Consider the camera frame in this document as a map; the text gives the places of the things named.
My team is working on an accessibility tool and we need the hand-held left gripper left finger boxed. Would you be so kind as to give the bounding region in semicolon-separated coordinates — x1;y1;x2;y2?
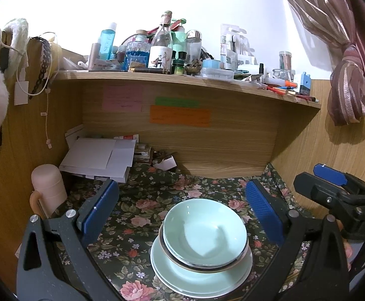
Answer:
16;178;122;301

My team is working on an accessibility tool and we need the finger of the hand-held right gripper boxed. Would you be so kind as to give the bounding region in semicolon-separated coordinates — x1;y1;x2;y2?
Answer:
293;171;357;209
313;163;365;195

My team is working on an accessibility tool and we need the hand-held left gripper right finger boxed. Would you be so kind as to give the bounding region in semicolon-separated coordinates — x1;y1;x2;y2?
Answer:
242;179;352;301

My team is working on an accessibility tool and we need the mint green bowl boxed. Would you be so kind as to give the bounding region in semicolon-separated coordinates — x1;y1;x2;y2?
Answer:
163;198;248;266

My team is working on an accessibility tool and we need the pale pink bowl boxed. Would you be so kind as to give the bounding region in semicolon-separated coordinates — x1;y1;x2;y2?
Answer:
158;218;251;273

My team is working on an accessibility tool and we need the mint green plate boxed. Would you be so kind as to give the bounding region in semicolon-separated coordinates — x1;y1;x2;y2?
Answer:
150;232;254;296

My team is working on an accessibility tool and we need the person's right hand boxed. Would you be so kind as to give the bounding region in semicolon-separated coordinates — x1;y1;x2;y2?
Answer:
338;220;354;272

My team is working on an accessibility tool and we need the dark floral tablecloth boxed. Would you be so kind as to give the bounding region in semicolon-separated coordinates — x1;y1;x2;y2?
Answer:
16;163;314;301

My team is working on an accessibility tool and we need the stack of white papers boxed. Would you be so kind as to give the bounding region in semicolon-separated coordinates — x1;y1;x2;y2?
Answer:
59;137;137;182

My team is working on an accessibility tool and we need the pale pink thermos bottle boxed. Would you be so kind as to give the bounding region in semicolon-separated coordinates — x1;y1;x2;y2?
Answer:
30;164;68;218

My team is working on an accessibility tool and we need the stack of dark booklets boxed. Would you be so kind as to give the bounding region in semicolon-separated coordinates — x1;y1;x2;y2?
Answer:
134;144;153;164

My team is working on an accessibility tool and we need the wooden desk shelf unit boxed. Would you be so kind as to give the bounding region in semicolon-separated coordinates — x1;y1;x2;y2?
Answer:
0;28;365;301

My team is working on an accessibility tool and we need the small white box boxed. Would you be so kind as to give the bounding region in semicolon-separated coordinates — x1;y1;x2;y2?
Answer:
153;157;176;171

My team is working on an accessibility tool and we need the blue and white sharpener box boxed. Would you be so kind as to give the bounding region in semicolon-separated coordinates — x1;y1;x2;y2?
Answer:
293;73;311;96

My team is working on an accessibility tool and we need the red pen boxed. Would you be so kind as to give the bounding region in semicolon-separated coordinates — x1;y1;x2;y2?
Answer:
265;85;291;96

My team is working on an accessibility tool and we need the pink sticky note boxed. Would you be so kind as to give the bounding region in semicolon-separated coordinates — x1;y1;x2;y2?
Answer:
102;87;144;113

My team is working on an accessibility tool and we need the clear tube of sticks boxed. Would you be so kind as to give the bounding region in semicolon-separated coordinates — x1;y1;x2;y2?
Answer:
279;51;292;71

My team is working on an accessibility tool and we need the orange sticky note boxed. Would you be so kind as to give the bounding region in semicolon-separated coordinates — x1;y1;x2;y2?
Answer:
149;105;212;128

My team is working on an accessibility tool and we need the green sticky note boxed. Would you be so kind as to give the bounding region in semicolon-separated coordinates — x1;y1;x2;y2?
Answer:
155;97;200;108

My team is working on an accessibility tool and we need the white lying bottle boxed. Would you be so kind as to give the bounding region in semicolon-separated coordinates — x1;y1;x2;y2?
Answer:
237;63;264;73

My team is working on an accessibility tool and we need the white charger plug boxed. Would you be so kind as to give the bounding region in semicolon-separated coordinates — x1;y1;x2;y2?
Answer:
14;81;29;105

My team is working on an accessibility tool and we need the clear plastic case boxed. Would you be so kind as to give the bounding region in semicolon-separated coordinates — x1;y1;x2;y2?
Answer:
201;68;234;80

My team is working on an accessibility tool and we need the beige cosmetic tube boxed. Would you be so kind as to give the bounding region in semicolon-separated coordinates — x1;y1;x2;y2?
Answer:
88;42;101;69

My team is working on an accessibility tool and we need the square bottle with blue liquid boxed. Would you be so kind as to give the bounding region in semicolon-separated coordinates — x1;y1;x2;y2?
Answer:
126;30;152;71

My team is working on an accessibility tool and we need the dark braided headband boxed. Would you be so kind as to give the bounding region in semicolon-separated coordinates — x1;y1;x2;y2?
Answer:
29;37;53;96

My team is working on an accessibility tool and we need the tall clear labelled glass bottle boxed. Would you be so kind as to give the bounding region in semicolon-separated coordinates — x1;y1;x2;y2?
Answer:
148;11;174;73

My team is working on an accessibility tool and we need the pale yellow headband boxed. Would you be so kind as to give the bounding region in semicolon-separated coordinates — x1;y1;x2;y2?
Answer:
49;39;63;72

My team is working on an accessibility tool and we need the pink striped curtain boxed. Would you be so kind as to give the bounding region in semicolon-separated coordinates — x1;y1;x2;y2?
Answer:
275;0;365;126

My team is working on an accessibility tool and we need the white blister pack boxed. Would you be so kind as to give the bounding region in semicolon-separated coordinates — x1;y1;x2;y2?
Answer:
220;23;256;69

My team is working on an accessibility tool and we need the blue toner bottle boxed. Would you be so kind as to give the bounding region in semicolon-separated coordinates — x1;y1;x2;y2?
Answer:
100;23;118;61

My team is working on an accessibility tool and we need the clear bottle with silver cap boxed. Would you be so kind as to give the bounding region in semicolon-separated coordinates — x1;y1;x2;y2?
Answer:
185;30;202;65

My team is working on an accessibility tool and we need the white furry headband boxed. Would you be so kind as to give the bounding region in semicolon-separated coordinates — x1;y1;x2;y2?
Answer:
1;18;29;79

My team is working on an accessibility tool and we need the green pump bottle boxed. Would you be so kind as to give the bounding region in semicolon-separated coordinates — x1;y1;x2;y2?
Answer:
171;19;187;54

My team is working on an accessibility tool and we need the white cable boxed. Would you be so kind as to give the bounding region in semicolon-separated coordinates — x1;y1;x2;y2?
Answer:
41;69;59;149

